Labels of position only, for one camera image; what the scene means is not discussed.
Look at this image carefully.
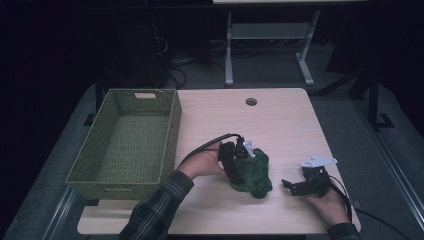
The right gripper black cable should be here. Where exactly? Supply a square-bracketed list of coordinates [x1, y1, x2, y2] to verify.
[324, 173, 354, 224]

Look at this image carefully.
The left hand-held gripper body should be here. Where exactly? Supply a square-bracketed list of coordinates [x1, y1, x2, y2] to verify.
[218, 136, 256, 163]

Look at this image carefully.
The tangle of floor cables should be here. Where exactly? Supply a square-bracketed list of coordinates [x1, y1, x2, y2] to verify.
[156, 36, 228, 89]

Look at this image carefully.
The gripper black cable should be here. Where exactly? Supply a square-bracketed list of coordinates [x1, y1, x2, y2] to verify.
[324, 173, 354, 224]
[178, 132, 244, 168]

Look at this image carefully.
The green woven basket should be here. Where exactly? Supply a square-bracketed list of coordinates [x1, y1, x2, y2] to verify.
[65, 88, 183, 201]

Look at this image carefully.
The black floor cable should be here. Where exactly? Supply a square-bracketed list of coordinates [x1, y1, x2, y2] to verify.
[353, 207, 413, 240]

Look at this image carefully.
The person's right hand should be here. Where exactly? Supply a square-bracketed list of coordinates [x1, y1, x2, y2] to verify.
[304, 188, 350, 226]

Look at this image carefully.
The white metal rack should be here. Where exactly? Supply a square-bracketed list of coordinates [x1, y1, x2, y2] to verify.
[212, 0, 368, 87]

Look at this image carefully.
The black metal stand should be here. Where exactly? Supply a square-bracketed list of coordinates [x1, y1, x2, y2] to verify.
[349, 66, 396, 131]

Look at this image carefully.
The green fleece garment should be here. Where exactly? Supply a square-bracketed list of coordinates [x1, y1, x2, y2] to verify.
[228, 148, 274, 199]

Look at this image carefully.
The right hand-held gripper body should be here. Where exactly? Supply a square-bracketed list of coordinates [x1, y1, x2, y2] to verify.
[298, 154, 338, 198]

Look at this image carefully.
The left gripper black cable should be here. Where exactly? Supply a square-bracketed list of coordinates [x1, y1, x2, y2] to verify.
[178, 132, 244, 168]

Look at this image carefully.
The metal floor rail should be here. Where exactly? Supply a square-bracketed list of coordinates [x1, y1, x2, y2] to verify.
[353, 99, 424, 231]
[41, 186, 78, 240]

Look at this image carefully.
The person's left hand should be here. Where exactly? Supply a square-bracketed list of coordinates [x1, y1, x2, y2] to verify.
[178, 142, 228, 181]

